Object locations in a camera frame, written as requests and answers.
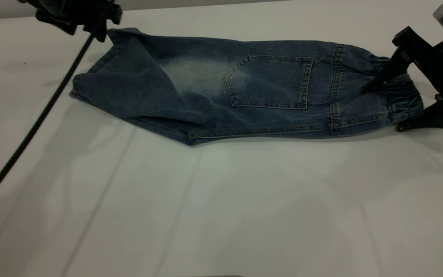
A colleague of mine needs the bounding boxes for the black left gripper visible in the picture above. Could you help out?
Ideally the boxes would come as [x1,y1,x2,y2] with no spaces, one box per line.
[18,0,123,42]

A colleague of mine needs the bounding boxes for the blue denim jeans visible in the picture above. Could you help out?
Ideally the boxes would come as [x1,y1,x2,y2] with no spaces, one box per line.
[70,27,425,147]

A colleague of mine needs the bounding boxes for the black braided cable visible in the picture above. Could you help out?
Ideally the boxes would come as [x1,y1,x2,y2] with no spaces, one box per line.
[0,33,97,217]

